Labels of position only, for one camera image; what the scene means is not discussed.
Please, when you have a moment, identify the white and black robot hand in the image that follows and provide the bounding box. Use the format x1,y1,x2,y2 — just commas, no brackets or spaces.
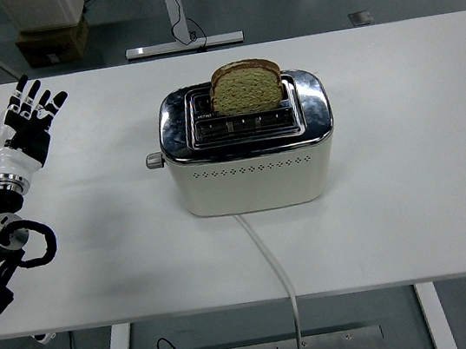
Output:
0,68,82,188

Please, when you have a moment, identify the cream and chrome toaster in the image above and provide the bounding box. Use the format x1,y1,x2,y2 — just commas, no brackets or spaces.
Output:
134,64,346,227

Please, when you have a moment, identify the brown cardboard box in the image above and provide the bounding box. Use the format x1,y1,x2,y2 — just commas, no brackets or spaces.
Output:
11,12,95,70

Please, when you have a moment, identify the small white and black device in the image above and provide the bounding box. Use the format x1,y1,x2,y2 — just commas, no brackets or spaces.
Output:
30,330,59,347

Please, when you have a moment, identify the white T-shaped table leg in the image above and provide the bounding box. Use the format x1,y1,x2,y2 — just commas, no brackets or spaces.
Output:
116,0,246,62

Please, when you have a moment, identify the brown bread slice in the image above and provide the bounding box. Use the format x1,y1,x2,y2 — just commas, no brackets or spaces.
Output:
204,54,288,121

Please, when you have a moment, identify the grey floor socket cover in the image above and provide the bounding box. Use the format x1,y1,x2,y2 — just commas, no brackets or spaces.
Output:
347,9,377,29

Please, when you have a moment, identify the black cable on table leg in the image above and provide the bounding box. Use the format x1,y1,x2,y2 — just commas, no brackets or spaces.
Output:
165,0,210,57

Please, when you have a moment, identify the white toaster power cord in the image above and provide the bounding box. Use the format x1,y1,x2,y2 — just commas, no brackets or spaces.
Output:
230,205,306,349

